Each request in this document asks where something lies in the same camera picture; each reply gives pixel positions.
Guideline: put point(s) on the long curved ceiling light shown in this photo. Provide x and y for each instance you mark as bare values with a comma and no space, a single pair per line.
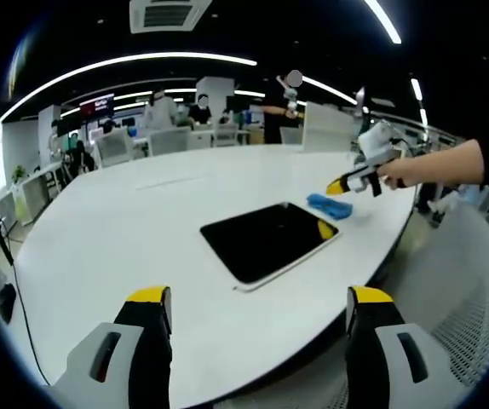
121,64

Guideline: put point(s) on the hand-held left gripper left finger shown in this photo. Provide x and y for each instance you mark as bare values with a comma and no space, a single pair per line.
146,353

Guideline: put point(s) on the red wall screen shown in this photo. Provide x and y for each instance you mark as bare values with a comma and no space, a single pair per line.
96,107

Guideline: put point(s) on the grey mesh office chair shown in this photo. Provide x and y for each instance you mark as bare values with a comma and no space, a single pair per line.
453,298

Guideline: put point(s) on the person's right hand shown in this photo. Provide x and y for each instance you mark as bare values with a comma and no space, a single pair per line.
400,174

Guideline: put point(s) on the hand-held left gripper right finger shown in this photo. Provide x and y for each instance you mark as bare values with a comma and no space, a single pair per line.
368,362

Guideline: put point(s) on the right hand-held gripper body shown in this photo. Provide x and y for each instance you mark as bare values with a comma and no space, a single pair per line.
378,145

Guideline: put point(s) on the ceiling air conditioner unit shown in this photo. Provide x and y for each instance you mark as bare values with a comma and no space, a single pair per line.
168,15

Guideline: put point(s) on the blue cleaning cloth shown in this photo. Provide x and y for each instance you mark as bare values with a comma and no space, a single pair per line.
331,208

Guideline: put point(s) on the green potted plant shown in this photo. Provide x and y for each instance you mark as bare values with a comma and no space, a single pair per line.
19,174

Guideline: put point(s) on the white low cabinet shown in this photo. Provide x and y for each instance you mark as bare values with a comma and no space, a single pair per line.
36,196

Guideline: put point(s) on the white upright board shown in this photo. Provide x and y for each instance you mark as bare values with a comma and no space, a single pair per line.
327,128

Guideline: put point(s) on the small black device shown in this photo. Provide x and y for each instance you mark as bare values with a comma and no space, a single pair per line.
7,303

